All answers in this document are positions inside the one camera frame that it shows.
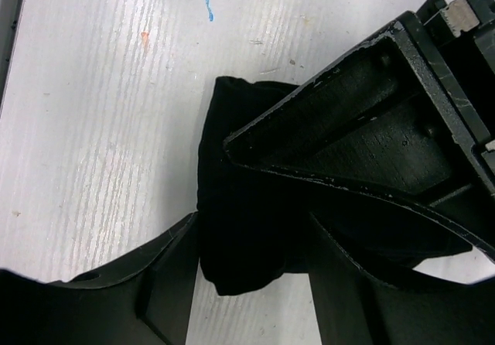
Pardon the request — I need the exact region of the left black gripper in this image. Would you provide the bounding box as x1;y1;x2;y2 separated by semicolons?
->
398;0;494;194

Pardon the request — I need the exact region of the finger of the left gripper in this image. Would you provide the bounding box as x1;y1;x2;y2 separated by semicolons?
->
225;19;474;196
268;166;494;261

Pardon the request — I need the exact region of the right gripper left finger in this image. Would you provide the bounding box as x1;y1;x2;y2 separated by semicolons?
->
1;213;198;344

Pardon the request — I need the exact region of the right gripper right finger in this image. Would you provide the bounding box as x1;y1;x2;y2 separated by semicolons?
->
307;215;494;344

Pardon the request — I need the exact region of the black underwear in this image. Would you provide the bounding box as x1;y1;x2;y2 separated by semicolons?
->
197;77;472;295

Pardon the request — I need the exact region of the aluminium mounting rail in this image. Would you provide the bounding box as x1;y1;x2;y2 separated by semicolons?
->
0;0;24;98

